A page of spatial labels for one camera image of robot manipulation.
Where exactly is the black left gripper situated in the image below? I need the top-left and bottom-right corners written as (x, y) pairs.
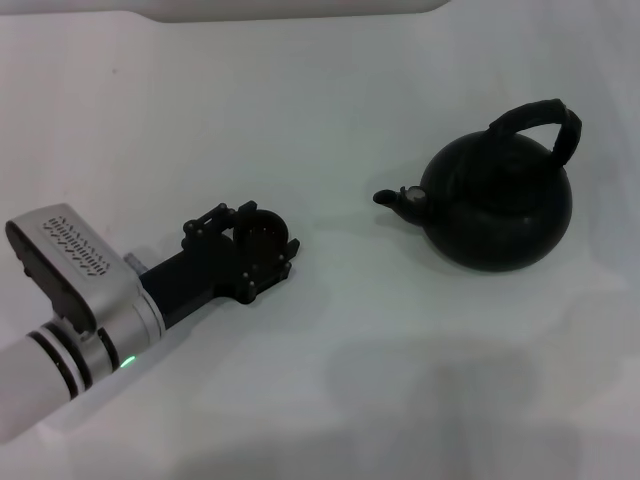
top-left (137, 200), bottom-right (303, 331)

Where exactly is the small dark brown teacup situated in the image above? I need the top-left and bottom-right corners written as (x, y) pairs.
top-left (231, 209), bottom-right (291, 267)

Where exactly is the black round teapot with handle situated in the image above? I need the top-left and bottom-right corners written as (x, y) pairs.
top-left (372, 97), bottom-right (585, 274)

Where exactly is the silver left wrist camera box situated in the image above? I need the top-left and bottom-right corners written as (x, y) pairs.
top-left (4, 202), bottom-right (140, 337)

